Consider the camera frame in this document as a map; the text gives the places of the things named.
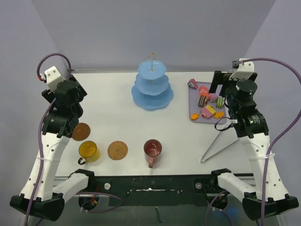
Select purple serving tray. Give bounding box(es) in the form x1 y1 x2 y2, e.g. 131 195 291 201
188 81 227 124

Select yellow enamel mug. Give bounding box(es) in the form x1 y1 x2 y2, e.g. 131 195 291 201
78 141 100 165

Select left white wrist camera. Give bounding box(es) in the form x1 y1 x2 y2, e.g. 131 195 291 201
40 66 65 91

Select pink strawberry cake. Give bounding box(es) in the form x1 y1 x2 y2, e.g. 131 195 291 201
201 113 212 119

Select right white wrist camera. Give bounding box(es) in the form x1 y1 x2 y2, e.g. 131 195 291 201
229 58 254 81

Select orange cookie right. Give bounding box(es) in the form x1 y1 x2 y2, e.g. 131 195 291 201
213 111 224 119

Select blue three-tier cake stand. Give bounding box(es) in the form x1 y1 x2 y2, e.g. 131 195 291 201
131 53 174 111

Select chocolate layered cake slice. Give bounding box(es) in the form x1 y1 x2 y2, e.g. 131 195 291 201
198 92 209 107

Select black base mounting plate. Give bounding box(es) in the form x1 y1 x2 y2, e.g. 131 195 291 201
79 174 222 207

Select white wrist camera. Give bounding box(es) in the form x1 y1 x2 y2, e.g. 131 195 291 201
40 66 65 91
229 58 254 81

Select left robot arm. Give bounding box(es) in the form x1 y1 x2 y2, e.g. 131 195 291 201
10 76 96 221

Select brown wooden coaster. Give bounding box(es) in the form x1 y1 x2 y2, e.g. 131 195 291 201
72 123 91 141

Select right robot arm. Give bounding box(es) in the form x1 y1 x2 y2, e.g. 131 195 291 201
209 71 299 221

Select purple cable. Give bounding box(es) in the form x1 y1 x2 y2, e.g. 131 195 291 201
242 57 301 226
24 53 71 226

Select yellow pink cake slice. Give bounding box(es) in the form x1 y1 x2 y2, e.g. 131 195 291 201
200 105 216 116

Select purple cake slice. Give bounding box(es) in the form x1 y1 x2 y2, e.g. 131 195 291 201
187 79 198 90

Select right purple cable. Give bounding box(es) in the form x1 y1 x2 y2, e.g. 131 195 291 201
242 57 301 226

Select orange cookie left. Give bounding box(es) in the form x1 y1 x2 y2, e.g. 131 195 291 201
190 113 199 121

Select green striped macaron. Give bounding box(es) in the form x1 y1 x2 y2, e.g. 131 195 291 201
216 97 224 109

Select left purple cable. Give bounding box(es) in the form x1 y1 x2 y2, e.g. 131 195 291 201
24 53 71 226

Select red pink macaron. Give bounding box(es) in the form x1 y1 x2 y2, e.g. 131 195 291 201
198 85 209 95

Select woven rattan coaster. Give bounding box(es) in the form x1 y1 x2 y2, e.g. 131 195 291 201
108 141 128 160

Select pink patterned mug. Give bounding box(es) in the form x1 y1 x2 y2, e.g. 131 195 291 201
143 139 162 168

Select orange cookie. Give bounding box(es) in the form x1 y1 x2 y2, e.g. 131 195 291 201
213 111 224 119
190 113 199 121

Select metal tongs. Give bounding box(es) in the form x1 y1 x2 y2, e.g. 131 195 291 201
200 131 238 163

